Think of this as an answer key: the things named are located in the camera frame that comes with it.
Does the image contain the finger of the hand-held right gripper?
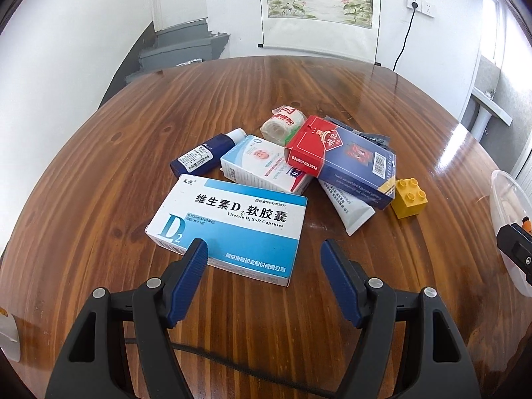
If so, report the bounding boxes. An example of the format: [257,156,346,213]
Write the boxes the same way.
[496,222,532,287]

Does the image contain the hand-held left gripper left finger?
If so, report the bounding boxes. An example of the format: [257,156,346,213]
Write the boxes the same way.
[48,237,208,399]

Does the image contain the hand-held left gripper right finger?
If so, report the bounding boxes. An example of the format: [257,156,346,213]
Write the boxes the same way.
[320,239,480,399]

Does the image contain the white ointment tube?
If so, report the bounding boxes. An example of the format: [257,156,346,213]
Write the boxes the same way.
[318,179,376,236]

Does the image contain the large white blue medicine box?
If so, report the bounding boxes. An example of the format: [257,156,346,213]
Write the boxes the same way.
[145,177,308,287]

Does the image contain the blue bottle with white cap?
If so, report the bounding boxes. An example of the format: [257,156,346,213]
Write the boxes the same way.
[170,128,248,175]

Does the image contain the wooden desktop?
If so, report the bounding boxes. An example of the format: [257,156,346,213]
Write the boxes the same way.
[0,55,532,399]

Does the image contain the clear plastic container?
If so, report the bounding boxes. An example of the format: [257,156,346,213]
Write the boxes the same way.
[489,170,532,296]

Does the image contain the yellow building block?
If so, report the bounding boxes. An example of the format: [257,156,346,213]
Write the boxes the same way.
[391,178,429,219]

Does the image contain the red blue card box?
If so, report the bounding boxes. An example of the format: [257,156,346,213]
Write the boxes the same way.
[285,115,397,209]

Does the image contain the small white medicine box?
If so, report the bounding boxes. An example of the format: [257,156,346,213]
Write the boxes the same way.
[220,134,313,195]

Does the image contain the crumpled blue foil packet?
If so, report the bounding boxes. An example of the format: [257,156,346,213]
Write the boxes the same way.
[324,116,391,148]

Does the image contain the wrapped white bandage roll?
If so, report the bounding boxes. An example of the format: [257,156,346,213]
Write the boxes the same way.
[260,104,309,142]

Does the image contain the white paper piece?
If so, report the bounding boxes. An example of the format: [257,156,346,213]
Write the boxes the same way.
[0,308,21,362]

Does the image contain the window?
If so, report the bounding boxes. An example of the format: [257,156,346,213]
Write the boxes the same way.
[482,0,505,67]

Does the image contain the grey stairs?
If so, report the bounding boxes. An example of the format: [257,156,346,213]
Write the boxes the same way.
[125,17,230,86]

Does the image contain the hanging lotus scroll painting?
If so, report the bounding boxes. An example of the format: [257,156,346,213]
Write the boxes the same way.
[258,0,382,62]

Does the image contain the black braided cord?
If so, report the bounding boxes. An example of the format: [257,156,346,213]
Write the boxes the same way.
[125,332,337,397]

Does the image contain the white pedestal sink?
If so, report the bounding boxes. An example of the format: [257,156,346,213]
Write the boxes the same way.
[471,87,514,142]

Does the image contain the black power cable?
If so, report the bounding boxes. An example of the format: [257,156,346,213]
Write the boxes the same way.
[393,6,417,72]

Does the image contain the white wall power outlet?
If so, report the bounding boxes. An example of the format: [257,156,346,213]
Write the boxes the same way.
[405,0,436,18]

